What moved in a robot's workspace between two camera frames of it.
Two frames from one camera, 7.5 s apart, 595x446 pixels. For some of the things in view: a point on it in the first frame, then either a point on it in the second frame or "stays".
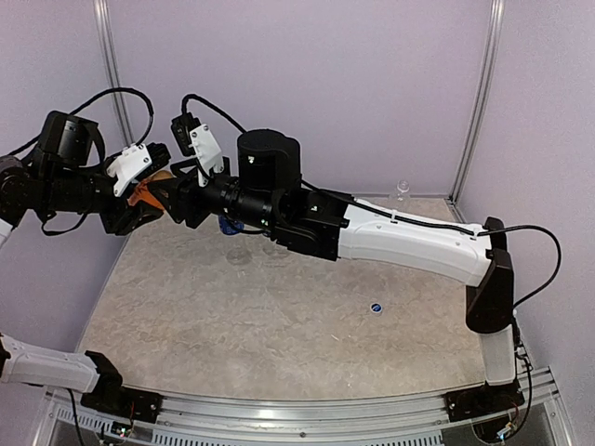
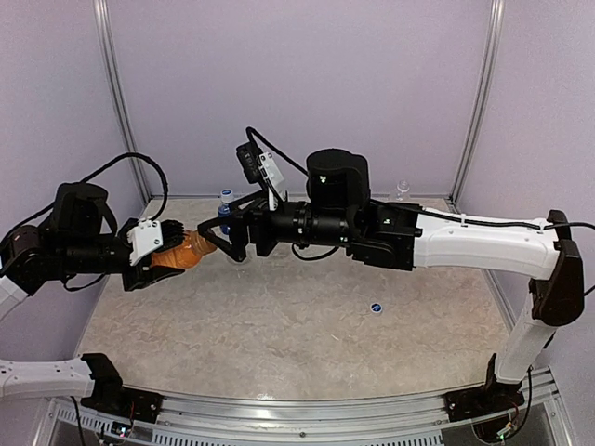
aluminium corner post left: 107,33 stays
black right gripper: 181,194 -> 257,216
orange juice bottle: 142,193 -> 186,255
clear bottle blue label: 403,186 stays
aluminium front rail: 398,420 stays
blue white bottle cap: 376,308 stays
